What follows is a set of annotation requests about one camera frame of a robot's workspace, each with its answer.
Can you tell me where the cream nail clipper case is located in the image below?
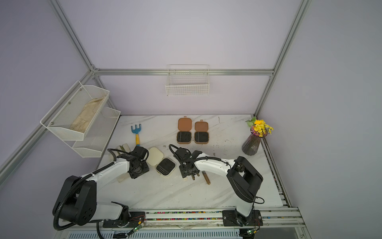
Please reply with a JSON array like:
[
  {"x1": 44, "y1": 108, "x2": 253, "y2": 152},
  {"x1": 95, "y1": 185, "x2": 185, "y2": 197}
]
[{"x1": 146, "y1": 147, "x2": 177, "y2": 177}]

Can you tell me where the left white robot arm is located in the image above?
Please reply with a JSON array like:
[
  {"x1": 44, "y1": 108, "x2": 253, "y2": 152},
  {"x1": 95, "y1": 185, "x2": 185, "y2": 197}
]
[{"x1": 52, "y1": 145, "x2": 149, "y2": 231}]

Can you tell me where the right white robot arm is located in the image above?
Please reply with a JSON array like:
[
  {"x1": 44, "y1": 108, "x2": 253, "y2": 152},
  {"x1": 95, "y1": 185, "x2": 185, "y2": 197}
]
[{"x1": 169, "y1": 144, "x2": 263, "y2": 226}]

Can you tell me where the large brown nail clipper lower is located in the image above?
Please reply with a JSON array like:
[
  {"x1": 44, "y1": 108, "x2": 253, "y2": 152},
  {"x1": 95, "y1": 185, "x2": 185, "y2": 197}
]
[{"x1": 202, "y1": 171, "x2": 211, "y2": 185}]

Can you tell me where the brown case left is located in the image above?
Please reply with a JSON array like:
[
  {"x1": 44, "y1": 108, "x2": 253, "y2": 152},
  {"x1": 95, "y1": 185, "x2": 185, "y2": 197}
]
[{"x1": 177, "y1": 116, "x2": 192, "y2": 144}]

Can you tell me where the brown case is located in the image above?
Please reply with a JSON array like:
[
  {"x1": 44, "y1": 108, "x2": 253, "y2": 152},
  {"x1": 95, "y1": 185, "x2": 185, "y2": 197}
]
[
  {"x1": 177, "y1": 116, "x2": 192, "y2": 144},
  {"x1": 194, "y1": 120, "x2": 210, "y2": 144}
]

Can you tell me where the brown case right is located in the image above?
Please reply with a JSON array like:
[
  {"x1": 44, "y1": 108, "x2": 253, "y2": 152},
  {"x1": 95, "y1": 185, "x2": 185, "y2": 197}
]
[{"x1": 194, "y1": 120, "x2": 210, "y2": 144}]

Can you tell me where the blue yellow toy rake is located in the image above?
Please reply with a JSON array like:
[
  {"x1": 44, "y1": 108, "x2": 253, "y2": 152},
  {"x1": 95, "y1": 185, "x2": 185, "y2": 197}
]
[{"x1": 131, "y1": 124, "x2": 141, "y2": 146}]

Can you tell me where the white mesh lower shelf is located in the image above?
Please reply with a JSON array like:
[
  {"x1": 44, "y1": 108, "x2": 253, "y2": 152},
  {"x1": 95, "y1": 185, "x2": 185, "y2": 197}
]
[{"x1": 63, "y1": 107, "x2": 120, "y2": 158}]

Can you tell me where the white mesh shelf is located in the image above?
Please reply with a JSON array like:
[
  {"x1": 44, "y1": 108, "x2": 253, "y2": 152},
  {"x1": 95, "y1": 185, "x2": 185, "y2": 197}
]
[
  {"x1": 40, "y1": 81, "x2": 109, "y2": 141},
  {"x1": 63, "y1": 107, "x2": 120, "y2": 158}
]

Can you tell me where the dark glass vase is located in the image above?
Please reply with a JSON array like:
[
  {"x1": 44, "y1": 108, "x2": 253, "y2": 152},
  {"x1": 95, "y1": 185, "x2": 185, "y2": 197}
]
[{"x1": 242, "y1": 134, "x2": 261, "y2": 156}]

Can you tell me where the beige cloth glove in shelf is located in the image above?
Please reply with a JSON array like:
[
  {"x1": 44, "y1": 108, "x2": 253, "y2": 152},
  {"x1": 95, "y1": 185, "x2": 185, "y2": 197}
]
[{"x1": 70, "y1": 97, "x2": 105, "y2": 133}]

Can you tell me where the yellow flower bouquet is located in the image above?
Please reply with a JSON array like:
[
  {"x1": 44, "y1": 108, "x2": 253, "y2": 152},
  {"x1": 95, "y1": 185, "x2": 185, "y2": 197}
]
[{"x1": 246, "y1": 117, "x2": 274, "y2": 137}]

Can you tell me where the white mesh upper shelf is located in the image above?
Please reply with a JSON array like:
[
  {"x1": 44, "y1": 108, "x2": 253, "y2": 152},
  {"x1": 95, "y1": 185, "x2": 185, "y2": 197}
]
[{"x1": 40, "y1": 81, "x2": 109, "y2": 141}]

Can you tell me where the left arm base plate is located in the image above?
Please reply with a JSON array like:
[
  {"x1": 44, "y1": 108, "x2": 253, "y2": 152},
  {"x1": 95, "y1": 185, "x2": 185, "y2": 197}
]
[{"x1": 102, "y1": 211, "x2": 146, "y2": 229}]

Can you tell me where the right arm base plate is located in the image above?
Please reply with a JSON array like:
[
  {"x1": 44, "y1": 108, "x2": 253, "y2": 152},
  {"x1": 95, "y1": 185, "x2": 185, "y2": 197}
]
[{"x1": 222, "y1": 210, "x2": 263, "y2": 227}]

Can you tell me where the white wire wall basket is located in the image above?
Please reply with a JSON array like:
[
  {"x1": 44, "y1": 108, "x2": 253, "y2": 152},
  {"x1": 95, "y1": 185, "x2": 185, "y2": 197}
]
[{"x1": 165, "y1": 64, "x2": 210, "y2": 97}]

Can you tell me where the aluminium frame rail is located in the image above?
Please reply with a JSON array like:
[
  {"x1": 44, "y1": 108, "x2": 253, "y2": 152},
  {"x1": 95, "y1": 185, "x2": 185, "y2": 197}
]
[{"x1": 91, "y1": 69, "x2": 274, "y2": 76}]

